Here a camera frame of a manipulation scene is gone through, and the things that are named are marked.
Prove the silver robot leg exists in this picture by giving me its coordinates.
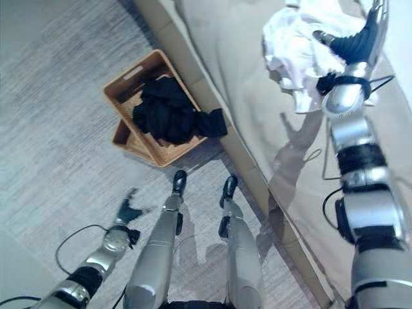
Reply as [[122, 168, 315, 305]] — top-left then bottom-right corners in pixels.
[[218, 174, 267, 309], [124, 169, 188, 309]]

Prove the beige bed with sheet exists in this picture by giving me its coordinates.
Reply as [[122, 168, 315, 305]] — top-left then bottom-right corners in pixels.
[[133, 0, 412, 306]]

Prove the black cable at right wrist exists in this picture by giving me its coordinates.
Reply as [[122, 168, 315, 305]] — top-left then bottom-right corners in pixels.
[[366, 75, 396, 94]]

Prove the white garment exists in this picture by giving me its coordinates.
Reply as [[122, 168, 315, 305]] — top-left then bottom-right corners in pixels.
[[261, 0, 380, 113]]

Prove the silver robot right leg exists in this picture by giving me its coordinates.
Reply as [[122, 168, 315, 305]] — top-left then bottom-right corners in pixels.
[[218, 174, 267, 309]]

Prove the silver robot left leg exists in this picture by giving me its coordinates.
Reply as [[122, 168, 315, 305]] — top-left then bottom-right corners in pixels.
[[124, 169, 188, 309]]

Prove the black cable at left wrist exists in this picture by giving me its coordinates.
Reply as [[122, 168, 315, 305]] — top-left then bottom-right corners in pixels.
[[55, 224, 112, 274]]

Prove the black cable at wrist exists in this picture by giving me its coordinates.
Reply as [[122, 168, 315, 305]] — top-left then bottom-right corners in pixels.
[[366, 75, 396, 94], [55, 224, 112, 274]]

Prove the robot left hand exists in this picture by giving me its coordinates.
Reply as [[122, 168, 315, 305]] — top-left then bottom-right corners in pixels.
[[113, 187, 152, 227]]

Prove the grey floor rug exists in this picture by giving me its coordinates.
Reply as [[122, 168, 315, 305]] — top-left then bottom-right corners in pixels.
[[0, 0, 310, 309]]

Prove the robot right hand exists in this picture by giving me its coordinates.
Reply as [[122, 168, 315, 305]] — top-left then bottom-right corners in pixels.
[[312, 0, 388, 66]]

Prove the black crumpled garment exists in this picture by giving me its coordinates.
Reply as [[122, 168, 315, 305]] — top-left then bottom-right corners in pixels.
[[131, 75, 229, 145]]

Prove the woven tan laundry basket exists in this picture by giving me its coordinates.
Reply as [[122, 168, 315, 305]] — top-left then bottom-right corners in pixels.
[[102, 49, 209, 168]]

